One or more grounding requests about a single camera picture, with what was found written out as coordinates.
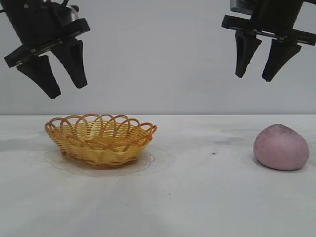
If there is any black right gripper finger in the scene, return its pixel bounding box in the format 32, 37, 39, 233
235, 30, 263, 79
262, 39, 303, 82

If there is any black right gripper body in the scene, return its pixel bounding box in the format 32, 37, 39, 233
221, 0, 316, 46

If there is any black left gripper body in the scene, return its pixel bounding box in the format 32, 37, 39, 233
0, 0, 91, 68

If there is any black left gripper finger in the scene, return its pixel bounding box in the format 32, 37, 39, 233
50, 39, 88, 89
16, 55, 62, 99

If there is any pink peach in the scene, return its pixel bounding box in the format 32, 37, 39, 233
253, 124, 310, 171

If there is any yellow woven wicker basket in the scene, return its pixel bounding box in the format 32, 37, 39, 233
44, 113, 158, 170

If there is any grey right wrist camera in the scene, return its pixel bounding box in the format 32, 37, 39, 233
230, 0, 255, 12

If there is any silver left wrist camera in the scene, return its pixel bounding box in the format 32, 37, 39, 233
64, 5, 80, 25

